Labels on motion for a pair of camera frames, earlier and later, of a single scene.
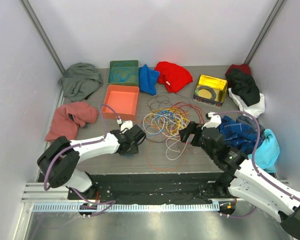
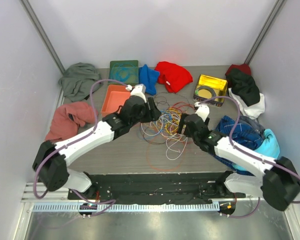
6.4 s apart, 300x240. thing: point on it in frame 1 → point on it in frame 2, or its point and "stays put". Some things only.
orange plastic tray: [124, 100] stays put
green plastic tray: [124, 72] stays put
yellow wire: [171, 120] stays put
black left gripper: [134, 150] → [151, 114]
